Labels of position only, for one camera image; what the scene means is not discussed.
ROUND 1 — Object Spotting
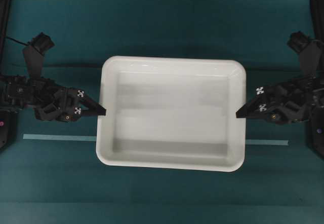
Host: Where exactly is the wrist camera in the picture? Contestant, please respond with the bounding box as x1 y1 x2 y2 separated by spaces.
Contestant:
287 31 321 77
23 32 55 79

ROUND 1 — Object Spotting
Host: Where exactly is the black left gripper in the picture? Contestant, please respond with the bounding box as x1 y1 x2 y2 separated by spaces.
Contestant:
5 76 106 122

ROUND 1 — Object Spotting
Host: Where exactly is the light blue tape strip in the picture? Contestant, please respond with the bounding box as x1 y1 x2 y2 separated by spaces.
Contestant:
23 134 289 146

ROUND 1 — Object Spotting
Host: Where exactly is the teal table mat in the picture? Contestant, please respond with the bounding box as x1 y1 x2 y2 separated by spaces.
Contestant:
1 0 323 223

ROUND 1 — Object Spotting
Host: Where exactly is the white plastic case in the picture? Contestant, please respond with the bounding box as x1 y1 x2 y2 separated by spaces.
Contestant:
96 56 247 172

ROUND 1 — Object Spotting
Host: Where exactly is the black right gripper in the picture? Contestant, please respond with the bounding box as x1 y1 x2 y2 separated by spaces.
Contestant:
236 77 323 124

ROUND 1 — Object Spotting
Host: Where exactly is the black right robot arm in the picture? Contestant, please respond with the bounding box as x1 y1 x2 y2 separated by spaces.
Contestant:
236 77 323 158

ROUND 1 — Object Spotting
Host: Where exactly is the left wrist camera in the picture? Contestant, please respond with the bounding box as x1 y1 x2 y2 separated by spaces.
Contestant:
23 32 55 79

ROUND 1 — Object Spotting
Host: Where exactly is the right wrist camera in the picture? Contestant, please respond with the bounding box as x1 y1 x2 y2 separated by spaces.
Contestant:
287 31 321 77

